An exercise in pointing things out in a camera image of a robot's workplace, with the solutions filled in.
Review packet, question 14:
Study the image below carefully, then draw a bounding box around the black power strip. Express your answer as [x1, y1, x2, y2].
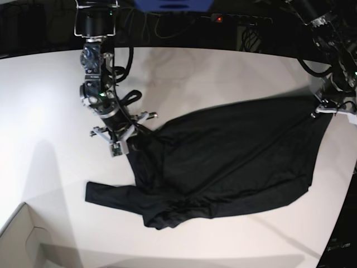
[210, 13, 273, 26]

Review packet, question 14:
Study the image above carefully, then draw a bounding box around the black t-shirt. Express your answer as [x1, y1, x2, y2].
[85, 96, 332, 230]

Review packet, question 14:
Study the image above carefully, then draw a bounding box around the blue bin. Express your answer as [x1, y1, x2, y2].
[134, 0, 214, 12]

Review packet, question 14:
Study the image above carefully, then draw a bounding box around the black cable bundle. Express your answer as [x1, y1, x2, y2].
[239, 25, 263, 54]

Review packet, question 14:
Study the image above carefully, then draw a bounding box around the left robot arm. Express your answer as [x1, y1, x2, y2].
[286, 1, 356, 125]

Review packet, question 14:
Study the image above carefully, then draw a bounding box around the grey looped cable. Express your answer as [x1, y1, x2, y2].
[122, 8, 196, 42]

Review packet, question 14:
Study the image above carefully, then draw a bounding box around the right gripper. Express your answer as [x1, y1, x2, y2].
[90, 112, 158, 157]

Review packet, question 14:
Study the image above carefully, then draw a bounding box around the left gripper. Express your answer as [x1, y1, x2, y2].
[311, 98, 356, 125]

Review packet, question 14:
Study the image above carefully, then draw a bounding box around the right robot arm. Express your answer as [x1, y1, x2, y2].
[74, 1, 157, 157]

